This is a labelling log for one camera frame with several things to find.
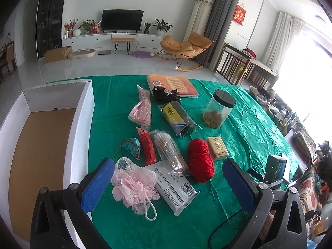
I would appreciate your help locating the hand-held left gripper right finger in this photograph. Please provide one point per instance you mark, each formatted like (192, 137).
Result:
(240, 184)

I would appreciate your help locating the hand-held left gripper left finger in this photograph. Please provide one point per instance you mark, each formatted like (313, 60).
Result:
(97, 184)

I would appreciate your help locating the pink mesh bath loofah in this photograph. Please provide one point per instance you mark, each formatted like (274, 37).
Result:
(132, 186)

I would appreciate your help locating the yellow tissue pack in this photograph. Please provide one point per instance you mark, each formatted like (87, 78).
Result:
(217, 147)

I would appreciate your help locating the red yarn ball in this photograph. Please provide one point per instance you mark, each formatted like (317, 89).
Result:
(199, 158)

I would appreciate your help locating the white cardboard box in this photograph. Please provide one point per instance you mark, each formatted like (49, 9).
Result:
(80, 134)

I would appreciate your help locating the dark red packet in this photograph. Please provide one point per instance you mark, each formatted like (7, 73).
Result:
(147, 145)

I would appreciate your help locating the white plastic package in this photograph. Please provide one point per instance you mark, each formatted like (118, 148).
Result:
(173, 192)

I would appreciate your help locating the brown sticks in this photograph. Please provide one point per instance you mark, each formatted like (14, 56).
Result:
(168, 150)

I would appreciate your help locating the yellow and black packaged item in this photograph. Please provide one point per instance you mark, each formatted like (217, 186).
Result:
(176, 116)

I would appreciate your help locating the floral covered sofa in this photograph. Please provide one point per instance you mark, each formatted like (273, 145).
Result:
(311, 181)

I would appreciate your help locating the green patterned tablecloth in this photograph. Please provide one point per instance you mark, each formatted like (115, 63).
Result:
(233, 124)

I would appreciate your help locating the cluttered low table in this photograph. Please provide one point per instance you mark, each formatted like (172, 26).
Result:
(277, 109)

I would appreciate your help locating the clear jar with black lid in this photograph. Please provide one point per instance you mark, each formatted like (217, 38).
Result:
(217, 109)

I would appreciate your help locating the pink cloth in clear bag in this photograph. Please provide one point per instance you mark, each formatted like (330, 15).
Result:
(142, 109)

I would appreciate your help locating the black frilly fabric bundle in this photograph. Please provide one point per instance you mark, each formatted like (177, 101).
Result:
(162, 94)

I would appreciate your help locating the orange cover book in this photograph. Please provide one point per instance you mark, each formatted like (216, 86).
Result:
(179, 84)

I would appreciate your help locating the white sheer curtain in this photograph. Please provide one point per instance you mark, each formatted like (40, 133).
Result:
(282, 41)

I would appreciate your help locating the beige floor cushion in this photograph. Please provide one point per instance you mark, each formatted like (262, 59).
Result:
(81, 54)

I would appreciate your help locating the dark floor scale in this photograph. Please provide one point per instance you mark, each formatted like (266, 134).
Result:
(103, 53)

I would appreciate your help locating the brown cardboard box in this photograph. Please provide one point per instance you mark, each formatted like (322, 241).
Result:
(55, 54)

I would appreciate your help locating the purple round mat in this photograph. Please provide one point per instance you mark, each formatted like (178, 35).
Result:
(141, 55)

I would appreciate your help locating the white television cabinet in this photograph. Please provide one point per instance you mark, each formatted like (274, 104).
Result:
(85, 41)

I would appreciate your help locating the wooden bench with black legs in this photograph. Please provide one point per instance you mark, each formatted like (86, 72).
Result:
(123, 39)

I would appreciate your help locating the orange rocking chair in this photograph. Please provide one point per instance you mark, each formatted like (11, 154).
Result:
(181, 45)

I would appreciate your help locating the white round vase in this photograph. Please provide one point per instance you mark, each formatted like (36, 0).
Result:
(76, 32)

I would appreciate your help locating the wooden dining chair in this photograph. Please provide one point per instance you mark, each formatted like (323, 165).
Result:
(9, 57)

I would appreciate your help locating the red gift box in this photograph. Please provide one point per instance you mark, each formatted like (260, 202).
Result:
(96, 28)

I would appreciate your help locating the green leafy potted plant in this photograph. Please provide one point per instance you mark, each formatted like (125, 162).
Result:
(86, 25)

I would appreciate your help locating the red flower plant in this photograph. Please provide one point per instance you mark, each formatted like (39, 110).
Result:
(69, 26)

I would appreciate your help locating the grey curtain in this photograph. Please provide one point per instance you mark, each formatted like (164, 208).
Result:
(220, 18)

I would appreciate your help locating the small potted plant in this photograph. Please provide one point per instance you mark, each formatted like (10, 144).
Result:
(147, 27)

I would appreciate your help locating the black television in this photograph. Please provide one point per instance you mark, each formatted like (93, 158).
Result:
(122, 19)

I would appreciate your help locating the large potted plant white pot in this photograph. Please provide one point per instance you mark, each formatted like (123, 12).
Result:
(162, 27)

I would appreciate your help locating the covered standing air conditioner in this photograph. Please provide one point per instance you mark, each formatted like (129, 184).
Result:
(198, 15)

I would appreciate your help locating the dark display cabinet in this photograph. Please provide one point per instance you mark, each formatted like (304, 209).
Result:
(50, 18)

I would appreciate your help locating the red wall hanging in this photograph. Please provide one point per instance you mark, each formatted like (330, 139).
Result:
(239, 15)

